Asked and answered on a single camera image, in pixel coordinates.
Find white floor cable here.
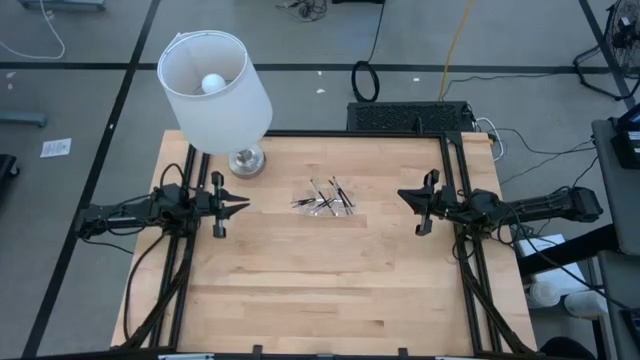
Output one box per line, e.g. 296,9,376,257
0,0,67,61

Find black perforated computer case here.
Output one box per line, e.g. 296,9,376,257
345,100,476,134

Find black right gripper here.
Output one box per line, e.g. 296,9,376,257
397,169,459,238

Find thin black floor cable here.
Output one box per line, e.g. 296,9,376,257
492,126,597,157
569,155,600,190
440,72,554,99

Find coiled black cable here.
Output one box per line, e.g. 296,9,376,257
350,59,381,104

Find white box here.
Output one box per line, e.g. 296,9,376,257
514,233,589,296

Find clear plastic container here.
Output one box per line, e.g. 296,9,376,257
291,175,362,219

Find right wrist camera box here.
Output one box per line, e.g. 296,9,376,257
442,188,464,216

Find black straight floor cable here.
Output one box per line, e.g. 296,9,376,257
367,0,387,64

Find grey floor bar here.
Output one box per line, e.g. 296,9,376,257
0,110,50,128

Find black left arm cable bundle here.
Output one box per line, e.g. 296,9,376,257
119,232,199,351

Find black aluminium table frame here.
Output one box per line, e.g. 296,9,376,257
119,128,539,357

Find person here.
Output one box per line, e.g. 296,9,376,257
538,335,584,360

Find tangled black cables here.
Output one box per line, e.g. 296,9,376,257
275,0,330,23

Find grey side cart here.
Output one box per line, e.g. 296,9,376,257
591,117,640,259

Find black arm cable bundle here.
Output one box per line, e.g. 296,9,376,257
453,232,537,356
119,232,199,351

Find white looped cable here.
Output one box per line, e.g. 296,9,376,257
474,117,506,162

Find black cart beam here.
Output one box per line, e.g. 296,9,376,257
517,223,617,277

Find grey floor platform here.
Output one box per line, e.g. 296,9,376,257
18,0,107,12

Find black floor fan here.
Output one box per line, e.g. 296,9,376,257
572,0,640,101

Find yellow cable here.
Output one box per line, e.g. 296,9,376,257
437,0,474,103

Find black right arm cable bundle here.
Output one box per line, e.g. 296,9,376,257
453,232,537,356

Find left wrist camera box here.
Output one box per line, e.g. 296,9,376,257
192,187,214,214

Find white shade table lamp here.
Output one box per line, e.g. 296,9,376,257
156,28,274,179

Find black device white labels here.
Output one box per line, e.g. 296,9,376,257
610,102,640,170

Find white roll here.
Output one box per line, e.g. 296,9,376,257
563,290,609,320
527,279,564,310

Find white paper sheet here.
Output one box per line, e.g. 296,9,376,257
39,137,73,159

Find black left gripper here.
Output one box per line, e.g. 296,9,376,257
201,170,251,240

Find black floor object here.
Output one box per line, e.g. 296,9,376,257
0,153,21,199

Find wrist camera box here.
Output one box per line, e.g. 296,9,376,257
442,188,464,216
192,187,214,214

